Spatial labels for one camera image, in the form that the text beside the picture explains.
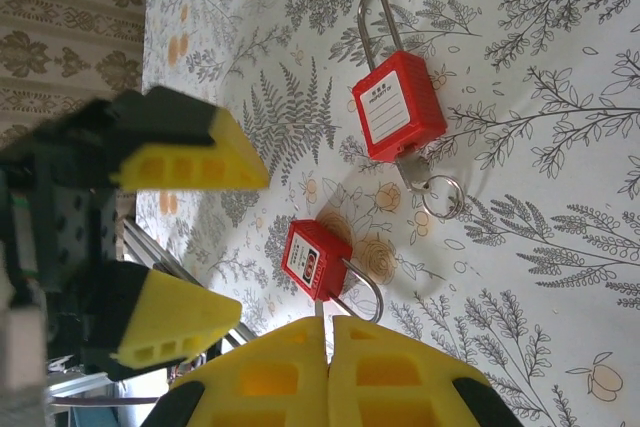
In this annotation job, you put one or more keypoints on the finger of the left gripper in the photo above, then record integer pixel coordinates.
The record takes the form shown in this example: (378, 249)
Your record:
(180, 317)
(200, 157)

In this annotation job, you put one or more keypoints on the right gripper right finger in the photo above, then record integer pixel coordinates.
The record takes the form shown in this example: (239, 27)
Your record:
(400, 387)

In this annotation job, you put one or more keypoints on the red safety padlock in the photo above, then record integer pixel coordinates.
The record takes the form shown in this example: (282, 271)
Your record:
(312, 259)
(400, 112)

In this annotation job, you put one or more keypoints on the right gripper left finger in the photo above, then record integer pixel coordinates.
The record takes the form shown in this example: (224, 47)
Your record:
(280, 387)

